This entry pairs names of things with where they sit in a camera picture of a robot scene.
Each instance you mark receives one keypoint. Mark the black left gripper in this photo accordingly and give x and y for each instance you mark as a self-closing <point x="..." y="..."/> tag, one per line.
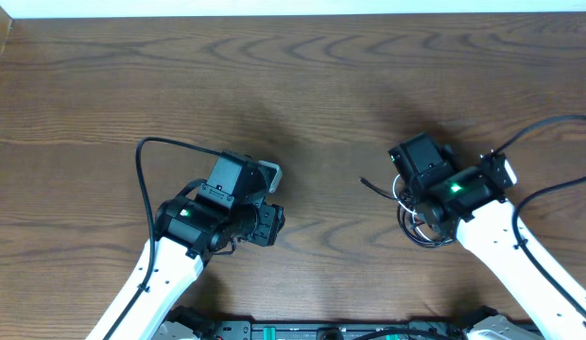
<point x="274" y="223"/>

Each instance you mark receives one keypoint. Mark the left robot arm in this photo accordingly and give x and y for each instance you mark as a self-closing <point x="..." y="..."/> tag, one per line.
<point x="206" y="218"/>

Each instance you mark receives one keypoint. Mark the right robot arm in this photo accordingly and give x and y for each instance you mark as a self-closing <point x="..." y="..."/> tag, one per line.
<point x="470" y="205"/>

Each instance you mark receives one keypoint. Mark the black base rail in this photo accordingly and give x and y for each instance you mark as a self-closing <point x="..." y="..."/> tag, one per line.
<point x="486" y="323"/>

